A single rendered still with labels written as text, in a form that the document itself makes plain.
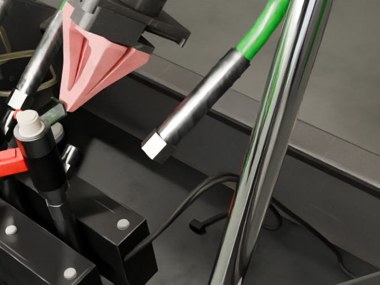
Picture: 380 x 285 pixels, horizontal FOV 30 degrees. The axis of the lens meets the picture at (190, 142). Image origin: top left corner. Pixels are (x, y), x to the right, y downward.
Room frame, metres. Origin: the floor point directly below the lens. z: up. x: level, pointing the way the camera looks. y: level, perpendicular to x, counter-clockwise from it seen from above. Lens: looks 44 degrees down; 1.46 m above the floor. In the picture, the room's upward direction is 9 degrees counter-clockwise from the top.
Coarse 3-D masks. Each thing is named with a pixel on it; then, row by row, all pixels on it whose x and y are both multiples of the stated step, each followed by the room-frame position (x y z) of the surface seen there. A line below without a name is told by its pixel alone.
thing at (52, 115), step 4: (52, 108) 0.43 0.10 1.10; (48, 112) 0.43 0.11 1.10; (52, 112) 0.43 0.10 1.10; (56, 112) 0.43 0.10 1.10; (60, 112) 0.42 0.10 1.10; (44, 116) 0.42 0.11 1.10; (48, 116) 0.42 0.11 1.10; (52, 116) 0.42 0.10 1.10; (56, 116) 0.42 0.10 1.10; (60, 116) 0.42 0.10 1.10; (48, 120) 0.42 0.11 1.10; (52, 120) 0.42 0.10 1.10; (56, 120) 0.42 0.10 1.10; (44, 124) 0.41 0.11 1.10; (52, 124) 0.41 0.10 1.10
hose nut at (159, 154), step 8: (152, 136) 0.36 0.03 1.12; (160, 136) 0.36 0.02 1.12; (144, 144) 0.36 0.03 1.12; (152, 144) 0.36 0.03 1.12; (160, 144) 0.35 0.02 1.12; (168, 144) 0.35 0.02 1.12; (152, 152) 0.35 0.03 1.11; (160, 152) 0.35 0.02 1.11; (168, 152) 0.35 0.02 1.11; (160, 160) 0.35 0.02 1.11
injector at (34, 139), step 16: (16, 128) 0.41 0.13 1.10; (48, 128) 0.41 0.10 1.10; (32, 144) 0.39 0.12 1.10; (48, 144) 0.40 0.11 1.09; (32, 160) 0.39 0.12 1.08; (48, 160) 0.40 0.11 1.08; (64, 160) 0.42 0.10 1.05; (32, 176) 0.40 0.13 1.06; (48, 176) 0.39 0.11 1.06; (64, 176) 0.40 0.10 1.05; (48, 192) 0.40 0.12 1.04; (64, 192) 0.40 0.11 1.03; (64, 208) 0.40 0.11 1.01; (64, 224) 0.40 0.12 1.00; (64, 240) 0.40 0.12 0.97; (80, 240) 0.40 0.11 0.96
